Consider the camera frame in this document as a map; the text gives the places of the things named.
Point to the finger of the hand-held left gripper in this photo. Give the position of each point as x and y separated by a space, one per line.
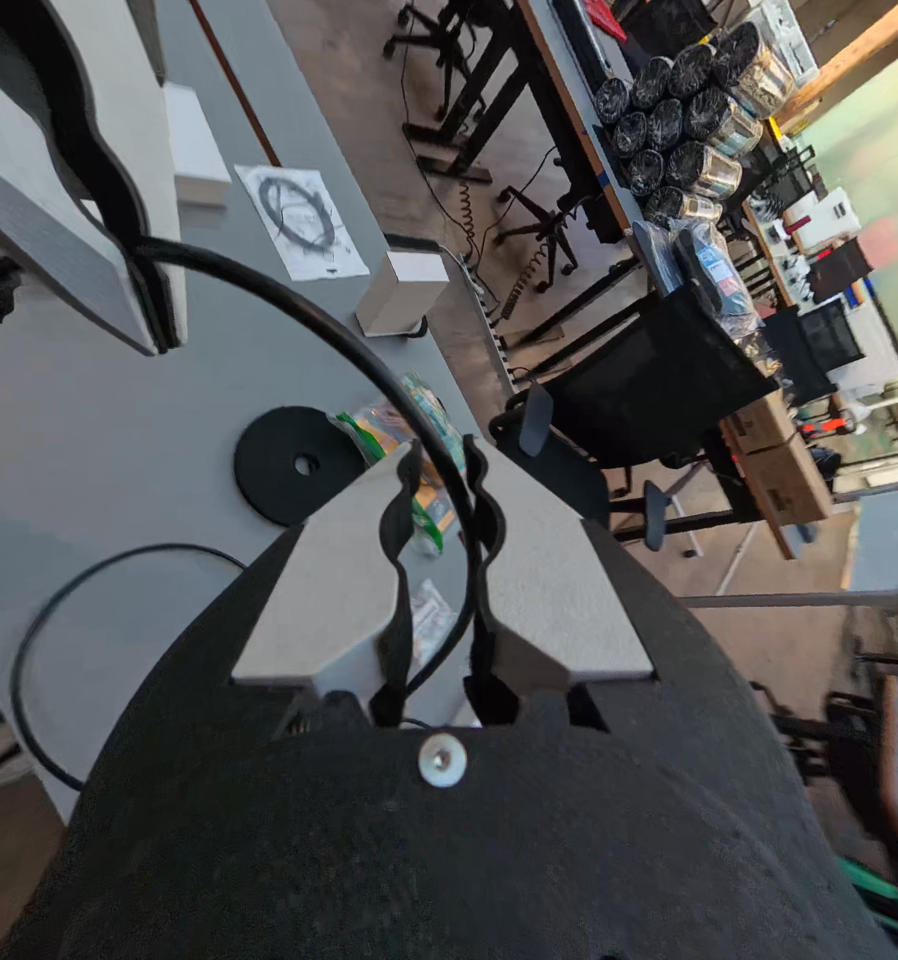
43 210
118 75

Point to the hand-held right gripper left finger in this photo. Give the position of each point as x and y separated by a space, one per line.
321 600

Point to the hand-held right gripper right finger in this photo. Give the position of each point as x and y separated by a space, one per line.
561 600

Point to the grey desk with wooden edge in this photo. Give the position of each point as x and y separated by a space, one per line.
569 90

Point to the flat white cardboard box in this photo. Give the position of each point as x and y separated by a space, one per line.
193 150

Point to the clear bag of white parts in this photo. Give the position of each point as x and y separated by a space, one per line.
430 615

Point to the black velcro tape roll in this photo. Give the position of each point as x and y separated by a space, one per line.
268 465

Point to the clear snack bag green edge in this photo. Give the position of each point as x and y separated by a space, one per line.
377 431

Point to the black mesh office chair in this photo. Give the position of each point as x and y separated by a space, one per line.
816 345
644 390

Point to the brown cardboard box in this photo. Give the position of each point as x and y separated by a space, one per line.
756 427
790 487

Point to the black chair base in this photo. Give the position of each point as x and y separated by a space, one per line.
434 37

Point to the upright white cardboard box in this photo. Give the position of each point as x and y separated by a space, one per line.
400 292

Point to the clear bag of blue items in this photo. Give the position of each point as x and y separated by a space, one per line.
704 270

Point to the white appliance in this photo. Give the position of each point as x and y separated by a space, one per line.
824 217

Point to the stack of wrapped rolls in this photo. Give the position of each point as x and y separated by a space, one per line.
681 112

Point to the wooden pillar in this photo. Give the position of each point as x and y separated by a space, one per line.
846 60

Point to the white metal stand frame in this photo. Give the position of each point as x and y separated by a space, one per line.
794 598

